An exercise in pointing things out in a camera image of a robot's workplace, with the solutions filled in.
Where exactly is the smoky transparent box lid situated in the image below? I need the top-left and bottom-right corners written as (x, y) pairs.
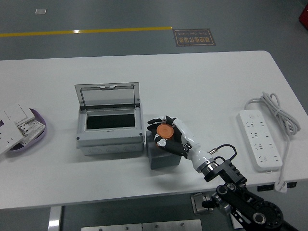
top-left (74, 82), bottom-right (141, 109)

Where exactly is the large metal base plate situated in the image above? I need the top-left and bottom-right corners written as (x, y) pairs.
top-left (81, 219), bottom-right (203, 231)

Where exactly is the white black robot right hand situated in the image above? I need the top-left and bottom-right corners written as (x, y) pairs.
top-left (146, 115), bottom-right (215, 174)

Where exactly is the orange cylinder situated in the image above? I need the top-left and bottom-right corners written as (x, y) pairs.
top-left (155, 123), bottom-right (175, 147)

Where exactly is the white table leg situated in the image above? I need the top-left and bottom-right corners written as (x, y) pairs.
top-left (47, 206), bottom-right (63, 231)

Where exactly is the grey plastic junction box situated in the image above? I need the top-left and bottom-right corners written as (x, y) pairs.
top-left (76, 103), bottom-right (146, 156)

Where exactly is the grey cube with round hole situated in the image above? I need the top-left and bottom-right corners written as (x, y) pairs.
top-left (145, 129), bottom-right (182, 171)

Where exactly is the white switch panel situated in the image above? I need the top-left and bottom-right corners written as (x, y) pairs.
top-left (4, 103), bottom-right (36, 125)

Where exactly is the purple tray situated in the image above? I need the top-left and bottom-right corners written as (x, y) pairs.
top-left (4, 108), bottom-right (47, 157)

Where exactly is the black under-table control box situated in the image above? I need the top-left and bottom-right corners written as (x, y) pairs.
top-left (257, 184), bottom-right (275, 192)

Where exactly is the yellow floor tape line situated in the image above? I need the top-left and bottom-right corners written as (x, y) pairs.
top-left (0, 26), bottom-right (173, 38)

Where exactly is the small white socket module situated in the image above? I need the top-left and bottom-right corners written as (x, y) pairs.
top-left (18, 121), bottom-right (33, 136)

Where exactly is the red crate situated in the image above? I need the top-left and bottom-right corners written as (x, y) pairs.
top-left (297, 4), bottom-right (308, 32)

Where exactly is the white perforated socket plate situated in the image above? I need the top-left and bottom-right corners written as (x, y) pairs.
top-left (20, 119), bottom-right (46, 145)

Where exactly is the white power plug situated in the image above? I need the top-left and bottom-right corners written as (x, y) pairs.
top-left (274, 180), bottom-right (288, 193)

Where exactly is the grey metal floor box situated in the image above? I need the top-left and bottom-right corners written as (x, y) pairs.
top-left (191, 192), bottom-right (214, 214)

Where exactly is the brown floor sign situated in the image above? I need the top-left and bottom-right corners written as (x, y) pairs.
top-left (173, 28), bottom-right (217, 47)

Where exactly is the white power strip cable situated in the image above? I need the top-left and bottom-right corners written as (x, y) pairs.
top-left (244, 91), bottom-right (301, 183)

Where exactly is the large white socket panel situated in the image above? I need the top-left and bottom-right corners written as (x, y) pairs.
top-left (0, 119), bottom-right (24, 155)

